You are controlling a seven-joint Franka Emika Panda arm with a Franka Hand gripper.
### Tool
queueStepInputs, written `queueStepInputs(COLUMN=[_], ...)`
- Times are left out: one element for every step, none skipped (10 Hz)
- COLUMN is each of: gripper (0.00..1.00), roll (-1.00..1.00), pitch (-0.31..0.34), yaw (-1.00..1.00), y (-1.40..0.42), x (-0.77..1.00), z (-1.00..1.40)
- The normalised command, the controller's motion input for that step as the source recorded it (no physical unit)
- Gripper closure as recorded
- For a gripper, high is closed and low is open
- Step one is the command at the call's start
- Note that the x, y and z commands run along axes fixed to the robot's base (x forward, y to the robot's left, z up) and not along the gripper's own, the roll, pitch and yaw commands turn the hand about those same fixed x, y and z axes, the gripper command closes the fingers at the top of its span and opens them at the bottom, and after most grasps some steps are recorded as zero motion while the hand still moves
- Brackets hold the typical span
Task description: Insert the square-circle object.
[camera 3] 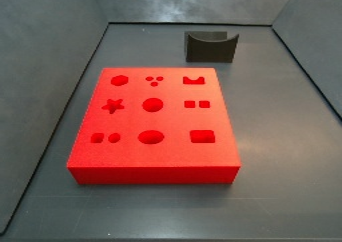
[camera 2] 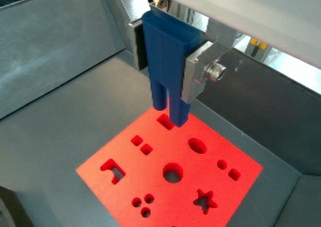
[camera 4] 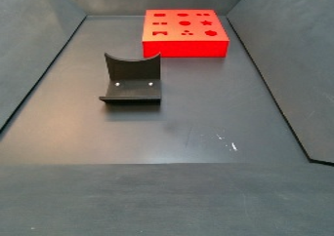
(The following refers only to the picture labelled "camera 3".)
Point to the red foam shape-sorter block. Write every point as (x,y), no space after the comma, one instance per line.
(154,129)

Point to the black curved foam holder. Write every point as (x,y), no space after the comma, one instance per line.
(209,46)

